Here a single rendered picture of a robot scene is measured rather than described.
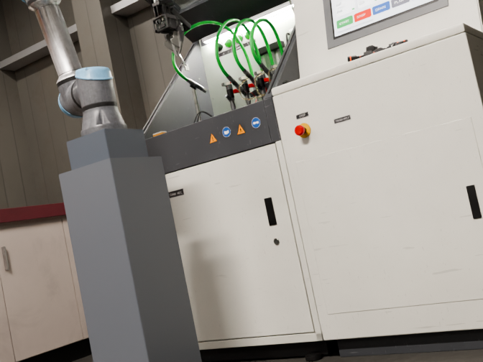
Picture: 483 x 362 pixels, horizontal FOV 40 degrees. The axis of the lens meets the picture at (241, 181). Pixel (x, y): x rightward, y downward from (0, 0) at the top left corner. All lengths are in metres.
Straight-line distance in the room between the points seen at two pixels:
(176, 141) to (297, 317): 0.83
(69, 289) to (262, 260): 1.48
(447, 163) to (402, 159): 0.14
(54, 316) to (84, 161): 1.55
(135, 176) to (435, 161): 0.93
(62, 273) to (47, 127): 2.83
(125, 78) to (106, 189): 3.35
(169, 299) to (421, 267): 0.80
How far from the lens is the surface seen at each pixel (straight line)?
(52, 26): 2.37
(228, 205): 2.48
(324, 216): 2.27
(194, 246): 2.61
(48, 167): 6.25
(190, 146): 2.58
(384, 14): 2.49
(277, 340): 2.46
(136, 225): 2.05
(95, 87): 2.18
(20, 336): 3.43
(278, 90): 2.35
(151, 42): 5.40
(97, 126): 2.14
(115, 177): 2.02
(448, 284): 2.14
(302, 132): 2.25
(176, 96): 3.01
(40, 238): 3.56
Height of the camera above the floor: 0.51
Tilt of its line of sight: 4 degrees up
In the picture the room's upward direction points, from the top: 12 degrees counter-clockwise
